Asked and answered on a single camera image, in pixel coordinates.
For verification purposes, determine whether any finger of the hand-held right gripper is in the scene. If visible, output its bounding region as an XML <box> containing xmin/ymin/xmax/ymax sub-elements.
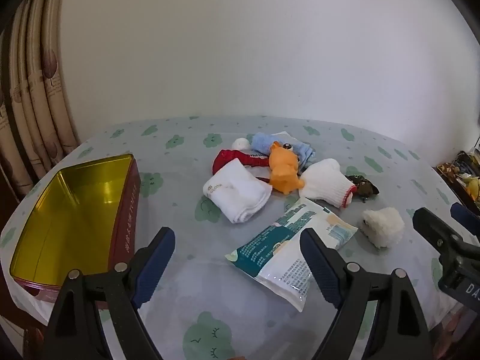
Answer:
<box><xmin>412</xmin><ymin>207</ymin><xmax>480</xmax><ymax>267</ymax></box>
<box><xmin>451</xmin><ymin>202</ymin><xmax>480</xmax><ymax>238</ymax></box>

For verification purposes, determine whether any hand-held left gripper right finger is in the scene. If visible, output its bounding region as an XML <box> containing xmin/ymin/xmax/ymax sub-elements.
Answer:
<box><xmin>299</xmin><ymin>228</ymin><xmax>430</xmax><ymax>360</ymax></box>

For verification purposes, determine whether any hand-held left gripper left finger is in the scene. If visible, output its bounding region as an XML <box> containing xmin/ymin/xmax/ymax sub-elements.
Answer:
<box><xmin>44</xmin><ymin>227</ymin><xmax>176</xmax><ymax>360</ymax></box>

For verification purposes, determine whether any white fluffy plush toy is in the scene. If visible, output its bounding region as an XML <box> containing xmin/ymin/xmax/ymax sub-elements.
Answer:
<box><xmin>362</xmin><ymin>207</ymin><xmax>406</xmax><ymax>249</ymax></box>

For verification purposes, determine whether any red tin box gold inside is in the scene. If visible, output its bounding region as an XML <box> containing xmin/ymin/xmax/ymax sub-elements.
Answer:
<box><xmin>8</xmin><ymin>154</ymin><xmax>141</xmax><ymax>308</ymax></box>

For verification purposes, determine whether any blue terry towel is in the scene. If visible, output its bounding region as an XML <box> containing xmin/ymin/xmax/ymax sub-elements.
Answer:
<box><xmin>251</xmin><ymin>133</ymin><xmax>315</xmax><ymax>169</ymax></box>

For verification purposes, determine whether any teal white wet wipes pack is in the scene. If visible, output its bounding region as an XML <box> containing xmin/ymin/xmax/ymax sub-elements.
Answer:
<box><xmin>225</xmin><ymin>197</ymin><xmax>359</xmax><ymax>313</ymax></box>

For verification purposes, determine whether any cluttered dark side table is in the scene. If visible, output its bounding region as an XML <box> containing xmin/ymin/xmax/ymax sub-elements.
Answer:
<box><xmin>431</xmin><ymin>135</ymin><xmax>480</xmax><ymax>211</ymax></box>

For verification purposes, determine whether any white glove red trim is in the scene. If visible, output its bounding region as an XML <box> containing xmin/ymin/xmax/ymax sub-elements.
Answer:
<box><xmin>299</xmin><ymin>158</ymin><xmax>358</xmax><ymax>209</ymax></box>

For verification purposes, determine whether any grey bedsheet green cloud print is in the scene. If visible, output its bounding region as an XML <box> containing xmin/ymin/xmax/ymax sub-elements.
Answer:
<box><xmin>0</xmin><ymin>115</ymin><xmax>480</xmax><ymax>360</ymax></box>

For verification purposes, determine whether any orange plush toy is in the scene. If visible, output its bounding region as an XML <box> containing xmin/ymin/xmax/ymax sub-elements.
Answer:
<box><xmin>268</xmin><ymin>141</ymin><xmax>305</xmax><ymax>196</ymax></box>

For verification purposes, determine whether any folded white sock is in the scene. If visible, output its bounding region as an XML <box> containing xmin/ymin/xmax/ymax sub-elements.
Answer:
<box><xmin>202</xmin><ymin>158</ymin><xmax>274</xmax><ymax>224</ymax></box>

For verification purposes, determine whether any red cloth band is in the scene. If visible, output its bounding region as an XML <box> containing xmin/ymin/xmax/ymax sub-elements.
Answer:
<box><xmin>212</xmin><ymin>149</ymin><xmax>272</xmax><ymax>181</ymax></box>

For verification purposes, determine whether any white printed flat packet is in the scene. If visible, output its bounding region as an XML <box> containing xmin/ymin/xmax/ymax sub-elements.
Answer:
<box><xmin>271</xmin><ymin>130</ymin><xmax>301</xmax><ymax>145</ymax></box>

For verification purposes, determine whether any beige patterned curtain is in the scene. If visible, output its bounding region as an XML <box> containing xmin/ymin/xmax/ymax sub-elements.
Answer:
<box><xmin>0</xmin><ymin>0</ymin><xmax>81</xmax><ymax>203</ymax></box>

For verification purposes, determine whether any dark brown small keychain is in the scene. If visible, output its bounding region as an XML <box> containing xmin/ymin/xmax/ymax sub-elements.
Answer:
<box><xmin>345</xmin><ymin>174</ymin><xmax>380</xmax><ymax>199</ymax></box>

